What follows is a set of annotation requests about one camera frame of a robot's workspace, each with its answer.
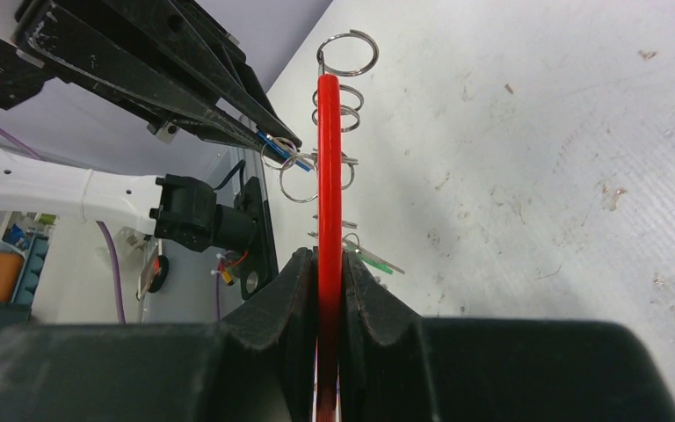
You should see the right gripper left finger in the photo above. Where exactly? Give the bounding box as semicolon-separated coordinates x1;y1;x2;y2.
0;248;316;421

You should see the blue key tag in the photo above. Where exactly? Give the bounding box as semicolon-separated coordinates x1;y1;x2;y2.
258;131;315;172

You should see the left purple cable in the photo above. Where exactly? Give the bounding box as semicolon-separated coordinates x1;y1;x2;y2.
0;113;129;325

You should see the metal key holder red handle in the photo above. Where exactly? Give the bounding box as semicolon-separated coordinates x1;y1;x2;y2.
279;29;406;422

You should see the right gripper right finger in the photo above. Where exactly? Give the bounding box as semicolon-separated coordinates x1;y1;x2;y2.
339;254;675;421

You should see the green key tag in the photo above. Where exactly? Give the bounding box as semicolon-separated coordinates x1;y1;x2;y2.
342;233;405;274

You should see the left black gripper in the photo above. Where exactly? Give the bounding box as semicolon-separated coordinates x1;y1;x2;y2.
0;1;294;149

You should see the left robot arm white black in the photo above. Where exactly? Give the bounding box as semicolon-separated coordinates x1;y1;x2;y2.
0;1;301;287

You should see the blue tray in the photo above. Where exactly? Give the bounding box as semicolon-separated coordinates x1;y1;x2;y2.
4;224;49;305

